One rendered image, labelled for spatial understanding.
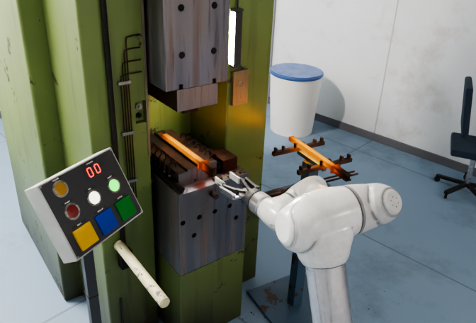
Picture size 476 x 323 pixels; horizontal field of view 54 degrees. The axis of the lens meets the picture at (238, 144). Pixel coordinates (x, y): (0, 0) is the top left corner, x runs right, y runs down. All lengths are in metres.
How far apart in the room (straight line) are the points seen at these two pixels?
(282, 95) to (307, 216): 3.61
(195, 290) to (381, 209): 1.40
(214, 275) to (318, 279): 1.28
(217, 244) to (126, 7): 1.17
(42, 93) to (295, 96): 2.87
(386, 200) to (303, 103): 3.54
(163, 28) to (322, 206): 0.98
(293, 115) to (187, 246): 2.77
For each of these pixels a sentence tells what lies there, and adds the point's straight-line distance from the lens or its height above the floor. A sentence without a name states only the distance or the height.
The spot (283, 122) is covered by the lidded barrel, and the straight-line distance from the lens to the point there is 4.77.
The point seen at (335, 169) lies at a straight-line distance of 2.15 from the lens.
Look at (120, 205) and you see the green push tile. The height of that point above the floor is 1.03.
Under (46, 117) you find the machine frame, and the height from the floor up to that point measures 1.12.
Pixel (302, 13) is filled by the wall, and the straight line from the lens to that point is 5.22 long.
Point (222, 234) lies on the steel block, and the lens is 2.29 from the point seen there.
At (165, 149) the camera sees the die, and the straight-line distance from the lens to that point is 2.23.
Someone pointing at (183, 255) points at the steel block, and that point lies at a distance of 2.21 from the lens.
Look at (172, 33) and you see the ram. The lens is 1.81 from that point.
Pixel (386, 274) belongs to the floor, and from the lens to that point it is 3.20.
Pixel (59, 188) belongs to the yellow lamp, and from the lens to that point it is 1.64.
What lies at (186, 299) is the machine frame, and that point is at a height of 0.31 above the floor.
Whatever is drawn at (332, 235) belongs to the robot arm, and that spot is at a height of 1.32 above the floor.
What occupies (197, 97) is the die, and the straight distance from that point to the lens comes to 1.94.
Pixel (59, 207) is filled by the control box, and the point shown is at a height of 1.12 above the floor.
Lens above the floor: 1.98
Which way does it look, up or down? 25 degrees down
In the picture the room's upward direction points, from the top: 2 degrees clockwise
